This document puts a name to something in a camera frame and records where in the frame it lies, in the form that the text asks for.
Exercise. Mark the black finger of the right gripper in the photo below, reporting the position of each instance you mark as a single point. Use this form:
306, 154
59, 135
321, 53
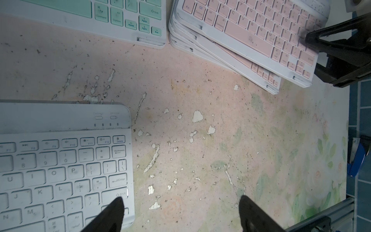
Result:
349, 60

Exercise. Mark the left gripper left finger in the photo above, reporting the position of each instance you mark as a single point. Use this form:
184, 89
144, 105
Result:
110, 219

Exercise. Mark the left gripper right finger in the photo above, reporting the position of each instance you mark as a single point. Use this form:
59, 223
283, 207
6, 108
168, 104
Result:
254, 219

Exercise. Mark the pink keyboard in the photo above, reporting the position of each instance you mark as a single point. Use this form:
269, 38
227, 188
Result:
188, 47
265, 79
268, 33

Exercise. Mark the white key keyboard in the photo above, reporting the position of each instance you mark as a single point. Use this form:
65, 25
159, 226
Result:
62, 164

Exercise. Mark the green key keyboard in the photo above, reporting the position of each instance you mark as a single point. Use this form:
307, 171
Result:
134, 21

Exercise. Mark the blue stapler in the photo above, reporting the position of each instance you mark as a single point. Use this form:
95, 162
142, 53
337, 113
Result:
359, 149

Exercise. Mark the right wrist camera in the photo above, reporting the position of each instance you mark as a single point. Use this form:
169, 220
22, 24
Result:
359, 6

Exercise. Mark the aluminium front rail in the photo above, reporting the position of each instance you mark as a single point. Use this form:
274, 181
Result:
338, 218

